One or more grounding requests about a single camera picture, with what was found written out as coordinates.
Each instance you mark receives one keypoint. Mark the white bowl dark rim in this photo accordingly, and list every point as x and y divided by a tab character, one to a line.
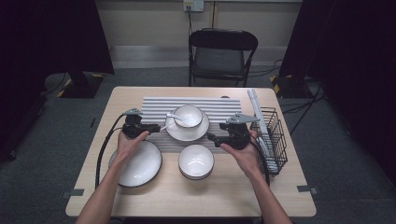
196	160
196	178
190	115

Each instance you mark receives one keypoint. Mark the grey tape strip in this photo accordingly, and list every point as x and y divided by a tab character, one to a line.
73	193
306	189

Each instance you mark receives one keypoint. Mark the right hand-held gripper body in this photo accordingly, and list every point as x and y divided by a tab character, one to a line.
236	137

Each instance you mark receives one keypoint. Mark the dark round table grommet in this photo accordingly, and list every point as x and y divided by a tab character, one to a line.
224	96

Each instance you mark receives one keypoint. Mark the person's right hand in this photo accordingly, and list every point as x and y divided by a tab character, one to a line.
249	160

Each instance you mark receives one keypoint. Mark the grey striped placemat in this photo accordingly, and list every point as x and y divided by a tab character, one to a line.
218	109

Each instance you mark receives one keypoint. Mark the small black floor strip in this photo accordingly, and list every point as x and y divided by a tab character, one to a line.
92	122

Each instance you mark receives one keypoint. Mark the black stand base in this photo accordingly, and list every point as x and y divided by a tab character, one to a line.
81	88
289	88

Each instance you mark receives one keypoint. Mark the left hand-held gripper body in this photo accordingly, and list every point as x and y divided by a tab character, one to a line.
134	127

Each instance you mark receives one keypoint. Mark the round grey floor base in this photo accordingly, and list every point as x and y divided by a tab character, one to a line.
53	82

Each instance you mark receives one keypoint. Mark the black folding chair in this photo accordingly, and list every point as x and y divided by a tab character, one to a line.
222	40

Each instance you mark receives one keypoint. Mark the white wall outlet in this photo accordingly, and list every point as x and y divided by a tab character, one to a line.
197	5

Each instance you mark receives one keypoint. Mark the person's left hand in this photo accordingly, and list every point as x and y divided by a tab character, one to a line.
129	147

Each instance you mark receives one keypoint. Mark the white plate dark rim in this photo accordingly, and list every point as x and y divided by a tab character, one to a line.
146	168
186	135

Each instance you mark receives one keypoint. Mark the dark curtain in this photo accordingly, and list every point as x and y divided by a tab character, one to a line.
358	46
46	31

